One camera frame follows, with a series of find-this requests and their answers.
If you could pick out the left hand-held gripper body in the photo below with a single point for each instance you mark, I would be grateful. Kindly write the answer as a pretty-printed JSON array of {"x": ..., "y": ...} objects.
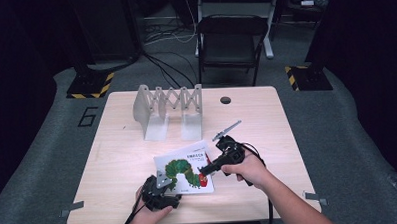
[{"x": 154, "y": 195}]

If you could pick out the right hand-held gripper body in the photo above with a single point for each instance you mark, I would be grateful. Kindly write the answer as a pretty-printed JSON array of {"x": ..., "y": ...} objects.
[{"x": 233, "y": 152}]

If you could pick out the caterpillar picture book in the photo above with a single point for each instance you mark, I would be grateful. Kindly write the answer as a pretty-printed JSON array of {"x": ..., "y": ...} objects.
[{"x": 184, "y": 159}]

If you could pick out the person's left hand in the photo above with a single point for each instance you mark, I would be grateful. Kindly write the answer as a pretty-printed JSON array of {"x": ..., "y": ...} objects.
[{"x": 147, "y": 219}]

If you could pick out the person's right hand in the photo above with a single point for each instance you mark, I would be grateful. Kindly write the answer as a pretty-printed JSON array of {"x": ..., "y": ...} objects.
[{"x": 252, "y": 171}]

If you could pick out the grey expandable book rack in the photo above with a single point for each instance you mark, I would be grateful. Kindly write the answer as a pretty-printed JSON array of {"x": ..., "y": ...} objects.
[{"x": 153, "y": 127}]

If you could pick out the black folding chair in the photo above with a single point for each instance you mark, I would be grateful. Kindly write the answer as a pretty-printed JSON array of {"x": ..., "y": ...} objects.
[{"x": 229, "y": 47}]

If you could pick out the striped black stand base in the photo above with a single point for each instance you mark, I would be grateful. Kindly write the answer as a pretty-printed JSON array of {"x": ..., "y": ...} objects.
[
  {"x": 89, "y": 86},
  {"x": 310, "y": 79}
]

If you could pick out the dark cluttered shelf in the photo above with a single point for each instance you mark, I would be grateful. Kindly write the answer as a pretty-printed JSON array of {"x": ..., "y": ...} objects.
[{"x": 303, "y": 11}]

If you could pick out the small white box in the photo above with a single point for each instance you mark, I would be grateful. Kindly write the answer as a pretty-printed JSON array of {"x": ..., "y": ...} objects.
[{"x": 307, "y": 2}]

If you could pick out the dark cabinet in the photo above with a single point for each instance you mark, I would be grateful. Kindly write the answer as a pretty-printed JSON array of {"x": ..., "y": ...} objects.
[{"x": 107, "y": 28}]

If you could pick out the grey table bracket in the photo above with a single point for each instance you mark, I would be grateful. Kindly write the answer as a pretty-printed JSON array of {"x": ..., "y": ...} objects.
[
  {"x": 315, "y": 197},
  {"x": 71, "y": 208}
]

